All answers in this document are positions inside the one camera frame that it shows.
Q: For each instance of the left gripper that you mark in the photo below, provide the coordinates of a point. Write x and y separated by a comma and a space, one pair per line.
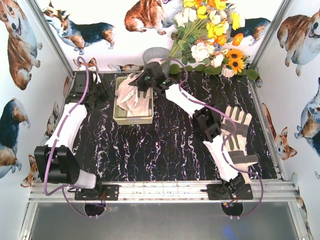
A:
100, 90

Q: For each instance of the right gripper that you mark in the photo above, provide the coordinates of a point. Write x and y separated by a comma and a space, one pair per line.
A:
139, 81

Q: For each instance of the white work glove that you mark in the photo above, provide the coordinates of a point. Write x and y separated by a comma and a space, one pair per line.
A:
125, 91

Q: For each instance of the white grey glove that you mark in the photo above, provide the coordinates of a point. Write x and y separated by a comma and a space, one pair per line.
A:
235, 147
140, 104
241, 119

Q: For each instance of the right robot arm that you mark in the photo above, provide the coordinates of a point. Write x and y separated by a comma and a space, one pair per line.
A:
206, 121

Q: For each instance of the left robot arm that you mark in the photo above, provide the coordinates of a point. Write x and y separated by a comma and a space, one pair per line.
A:
55, 160

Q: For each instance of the yellow-green storage basket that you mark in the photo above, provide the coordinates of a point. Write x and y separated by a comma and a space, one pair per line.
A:
120, 115

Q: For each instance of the grey metal bucket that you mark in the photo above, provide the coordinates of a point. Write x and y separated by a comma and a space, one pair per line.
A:
157, 54

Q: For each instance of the artificial flower bouquet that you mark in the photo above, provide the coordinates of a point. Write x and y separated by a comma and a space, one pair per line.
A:
208, 32

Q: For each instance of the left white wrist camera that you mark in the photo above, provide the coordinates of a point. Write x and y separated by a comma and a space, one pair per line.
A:
96, 78

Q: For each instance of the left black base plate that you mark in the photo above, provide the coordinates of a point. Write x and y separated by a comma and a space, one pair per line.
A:
106, 192

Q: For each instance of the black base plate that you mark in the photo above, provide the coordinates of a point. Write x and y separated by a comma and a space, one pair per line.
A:
106, 192
216, 192

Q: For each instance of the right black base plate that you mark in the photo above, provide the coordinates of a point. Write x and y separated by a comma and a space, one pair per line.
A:
216, 192

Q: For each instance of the aluminium front rail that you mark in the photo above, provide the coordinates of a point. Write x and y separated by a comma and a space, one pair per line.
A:
194, 191

